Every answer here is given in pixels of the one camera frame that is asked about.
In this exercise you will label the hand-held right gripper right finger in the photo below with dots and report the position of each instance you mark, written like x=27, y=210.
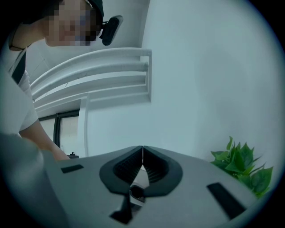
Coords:
x=189, y=200

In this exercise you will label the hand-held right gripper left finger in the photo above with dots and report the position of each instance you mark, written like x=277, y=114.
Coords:
x=84, y=191

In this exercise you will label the person's left forearm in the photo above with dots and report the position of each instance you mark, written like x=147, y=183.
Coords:
x=44, y=142

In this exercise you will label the green potted plant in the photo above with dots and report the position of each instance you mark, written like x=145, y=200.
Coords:
x=242, y=164

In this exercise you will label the white column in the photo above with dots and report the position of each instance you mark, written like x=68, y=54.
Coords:
x=82, y=124

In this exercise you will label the white ceiling tray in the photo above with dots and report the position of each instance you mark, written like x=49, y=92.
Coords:
x=111, y=89

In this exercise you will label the person's white t-shirt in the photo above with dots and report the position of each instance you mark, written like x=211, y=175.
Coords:
x=13, y=93

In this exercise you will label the person's head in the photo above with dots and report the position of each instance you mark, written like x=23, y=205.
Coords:
x=66, y=22

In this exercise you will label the black window frame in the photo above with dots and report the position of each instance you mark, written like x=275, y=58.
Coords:
x=58, y=129

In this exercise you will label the black head-mounted camera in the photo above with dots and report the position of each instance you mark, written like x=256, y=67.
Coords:
x=112, y=30

